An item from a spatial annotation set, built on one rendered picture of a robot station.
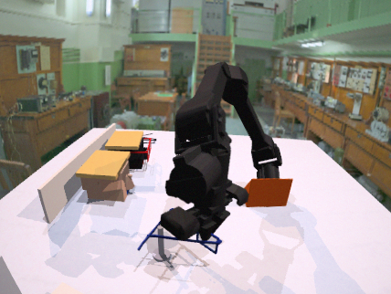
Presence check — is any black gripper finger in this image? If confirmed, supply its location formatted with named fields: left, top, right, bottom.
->
left=198, top=220, right=217, bottom=240
left=211, top=210, right=230, bottom=235

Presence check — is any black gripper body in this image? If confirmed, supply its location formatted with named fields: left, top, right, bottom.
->
left=161, top=178, right=248, bottom=240

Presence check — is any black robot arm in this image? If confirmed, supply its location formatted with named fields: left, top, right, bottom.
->
left=165, top=61, right=283, bottom=205

